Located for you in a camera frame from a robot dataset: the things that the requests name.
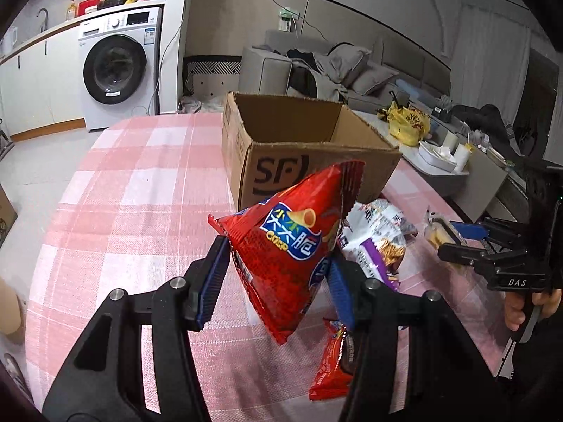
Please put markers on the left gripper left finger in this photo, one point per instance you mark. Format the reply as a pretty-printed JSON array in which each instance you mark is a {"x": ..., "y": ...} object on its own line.
[{"x": 101, "y": 378}]

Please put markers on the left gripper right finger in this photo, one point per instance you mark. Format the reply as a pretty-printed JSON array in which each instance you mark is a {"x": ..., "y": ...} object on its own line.
[{"x": 413, "y": 358}]

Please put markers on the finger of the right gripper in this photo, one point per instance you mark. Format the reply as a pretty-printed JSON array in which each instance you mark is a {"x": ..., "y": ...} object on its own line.
[
  {"x": 474, "y": 257},
  {"x": 470, "y": 231}
]

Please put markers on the small biscuit packet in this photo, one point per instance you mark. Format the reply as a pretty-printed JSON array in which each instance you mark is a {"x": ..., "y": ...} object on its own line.
[{"x": 440, "y": 231}]

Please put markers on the white noodle snack bag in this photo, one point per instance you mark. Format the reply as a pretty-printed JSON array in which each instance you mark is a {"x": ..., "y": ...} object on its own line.
[{"x": 375, "y": 235}]

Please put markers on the red chocolate pie snack bag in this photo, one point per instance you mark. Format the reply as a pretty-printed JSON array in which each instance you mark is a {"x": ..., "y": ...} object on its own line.
[{"x": 334, "y": 375}]

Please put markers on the red crisp snack bag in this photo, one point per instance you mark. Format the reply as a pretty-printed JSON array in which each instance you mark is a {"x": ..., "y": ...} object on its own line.
[{"x": 281, "y": 247}]

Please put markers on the right hand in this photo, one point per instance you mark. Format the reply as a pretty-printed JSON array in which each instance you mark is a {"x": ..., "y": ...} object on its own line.
[{"x": 514, "y": 306}]

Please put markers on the white coffee table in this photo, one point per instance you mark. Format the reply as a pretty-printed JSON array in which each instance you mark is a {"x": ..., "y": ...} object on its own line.
[{"x": 445, "y": 183}]

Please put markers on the white paper cup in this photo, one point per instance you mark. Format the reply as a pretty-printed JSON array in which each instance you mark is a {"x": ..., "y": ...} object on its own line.
[{"x": 461, "y": 156}]

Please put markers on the white rectangular dish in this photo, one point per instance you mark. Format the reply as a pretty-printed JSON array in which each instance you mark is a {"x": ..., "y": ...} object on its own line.
[{"x": 437, "y": 156}]

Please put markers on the yellow plastic bag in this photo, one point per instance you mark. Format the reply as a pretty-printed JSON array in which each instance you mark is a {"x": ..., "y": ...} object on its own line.
[{"x": 408, "y": 125}]

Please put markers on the pink plaid tablecloth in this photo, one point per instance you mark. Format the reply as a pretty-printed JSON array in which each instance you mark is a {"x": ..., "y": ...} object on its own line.
[{"x": 134, "y": 216}]

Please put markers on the grey sofa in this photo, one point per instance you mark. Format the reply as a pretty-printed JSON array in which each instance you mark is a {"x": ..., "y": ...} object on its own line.
[{"x": 364, "y": 78}]

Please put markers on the cardboard box on floor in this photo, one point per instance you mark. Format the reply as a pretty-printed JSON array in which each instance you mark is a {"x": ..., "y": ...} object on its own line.
[{"x": 8, "y": 215}]

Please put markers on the grey sofa cushion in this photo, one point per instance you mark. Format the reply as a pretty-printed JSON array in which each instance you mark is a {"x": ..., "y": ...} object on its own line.
[{"x": 346, "y": 63}]

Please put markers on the SF cardboard box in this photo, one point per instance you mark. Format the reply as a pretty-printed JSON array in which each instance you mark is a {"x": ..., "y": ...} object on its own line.
[{"x": 272, "y": 142}]

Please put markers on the white kitchen cabinet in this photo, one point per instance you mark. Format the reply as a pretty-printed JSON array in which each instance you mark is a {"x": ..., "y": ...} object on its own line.
[{"x": 41, "y": 85}]

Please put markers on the white washing machine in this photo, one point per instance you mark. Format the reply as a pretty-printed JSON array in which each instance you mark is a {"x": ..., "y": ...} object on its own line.
[{"x": 119, "y": 53}]

